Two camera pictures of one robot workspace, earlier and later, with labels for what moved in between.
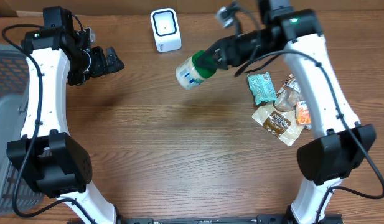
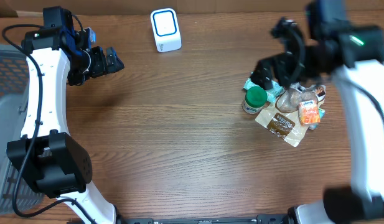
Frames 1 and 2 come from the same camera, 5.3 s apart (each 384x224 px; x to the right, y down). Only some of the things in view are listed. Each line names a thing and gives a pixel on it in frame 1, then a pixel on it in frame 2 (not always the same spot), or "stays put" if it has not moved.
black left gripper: x=103 y=68 stays put
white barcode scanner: x=166 y=30 stays put
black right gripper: x=216 y=50 to x=277 y=65
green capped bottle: x=189 y=74 to x=255 y=98
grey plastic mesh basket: x=10 y=74 stays put
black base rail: x=278 y=218 stays put
